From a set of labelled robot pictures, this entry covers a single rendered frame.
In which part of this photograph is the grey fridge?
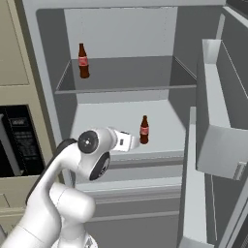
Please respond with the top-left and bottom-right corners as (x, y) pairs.
(19, 0), (228, 248)

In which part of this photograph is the grey fridge door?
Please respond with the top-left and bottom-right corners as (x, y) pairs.
(176, 0), (248, 248)

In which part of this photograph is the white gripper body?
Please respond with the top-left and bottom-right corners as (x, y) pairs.
(128, 134), (141, 152)

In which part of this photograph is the beige cupboard run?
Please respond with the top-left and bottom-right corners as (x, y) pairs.
(0, 0), (63, 232)

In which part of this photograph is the brown soda bottle red label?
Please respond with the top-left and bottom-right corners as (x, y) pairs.
(139, 114), (150, 145)
(77, 43), (91, 79)

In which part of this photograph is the black microwave oven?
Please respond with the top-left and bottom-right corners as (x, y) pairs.
(0, 104), (46, 178)

